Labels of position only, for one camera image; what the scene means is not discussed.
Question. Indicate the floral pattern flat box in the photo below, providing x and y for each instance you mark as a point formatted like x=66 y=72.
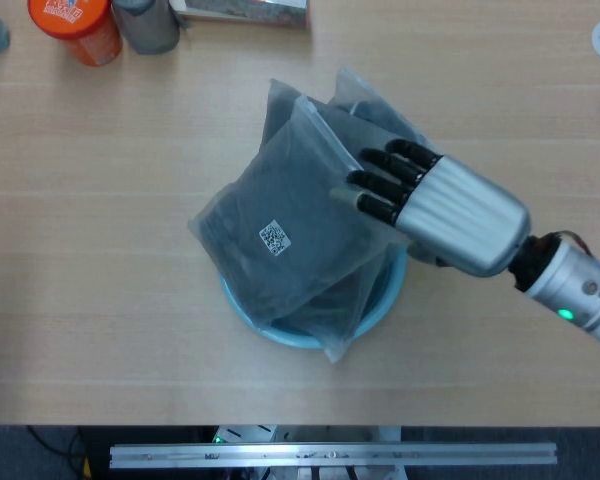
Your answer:
x=250 y=10

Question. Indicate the grey cylindrical container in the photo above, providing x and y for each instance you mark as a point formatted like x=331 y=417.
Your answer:
x=147 y=25

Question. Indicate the orange cylindrical canister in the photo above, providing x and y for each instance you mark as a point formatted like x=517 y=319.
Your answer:
x=80 y=30

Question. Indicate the grey bagged garment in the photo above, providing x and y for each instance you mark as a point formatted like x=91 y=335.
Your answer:
x=375 y=117

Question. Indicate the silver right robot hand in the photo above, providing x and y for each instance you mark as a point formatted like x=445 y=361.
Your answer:
x=460 y=210

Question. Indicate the light blue plastic bowl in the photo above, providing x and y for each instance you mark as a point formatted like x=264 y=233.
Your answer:
x=380 y=295

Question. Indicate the translucent plastic bag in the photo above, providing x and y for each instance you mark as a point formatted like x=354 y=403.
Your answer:
x=280 y=200

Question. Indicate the dark bagged garment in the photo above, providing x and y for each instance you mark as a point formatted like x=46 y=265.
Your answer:
x=340 y=312

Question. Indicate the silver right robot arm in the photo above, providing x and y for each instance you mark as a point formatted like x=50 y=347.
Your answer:
x=570 y=285

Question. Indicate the aluminium profile rail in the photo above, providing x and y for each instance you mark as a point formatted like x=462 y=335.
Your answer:
x=330 y=455

